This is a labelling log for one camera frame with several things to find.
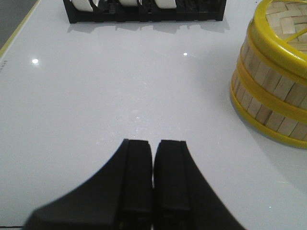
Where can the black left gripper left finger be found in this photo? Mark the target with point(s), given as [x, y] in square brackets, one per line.
[118, 197]

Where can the black bowl rack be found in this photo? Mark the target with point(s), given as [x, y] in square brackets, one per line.
[147, 11]

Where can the bamboo steamer drawer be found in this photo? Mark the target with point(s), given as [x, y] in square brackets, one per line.
[283, 87]
[275, 118]

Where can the white bowl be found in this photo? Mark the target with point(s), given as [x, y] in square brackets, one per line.
[129, 3]
[82, 5]
[166, 4]

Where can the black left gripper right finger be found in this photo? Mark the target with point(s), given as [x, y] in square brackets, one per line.
[183, 198]

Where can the yellow rimmed bamboo steamer lid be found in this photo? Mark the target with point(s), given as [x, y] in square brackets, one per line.
[278, 34]

